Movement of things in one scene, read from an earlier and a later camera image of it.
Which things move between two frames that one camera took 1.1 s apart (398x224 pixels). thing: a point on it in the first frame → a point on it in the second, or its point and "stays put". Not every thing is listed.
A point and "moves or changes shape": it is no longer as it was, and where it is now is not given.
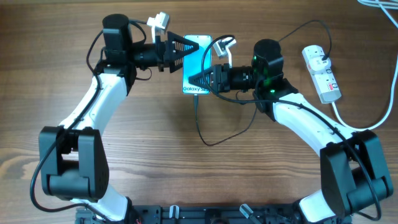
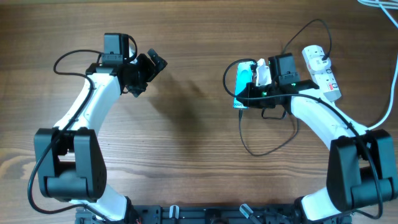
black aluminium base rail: x=255 y=214 stays put
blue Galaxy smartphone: x=192 y=65 moves or changes shape
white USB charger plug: x=318 y=63 stays put
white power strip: x=318 y=64 stays put
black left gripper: x=165 y=51 → x=151 y=71
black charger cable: x=329 y=48 moves or changes shape
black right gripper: x=218 y=71 → x=250 y=90
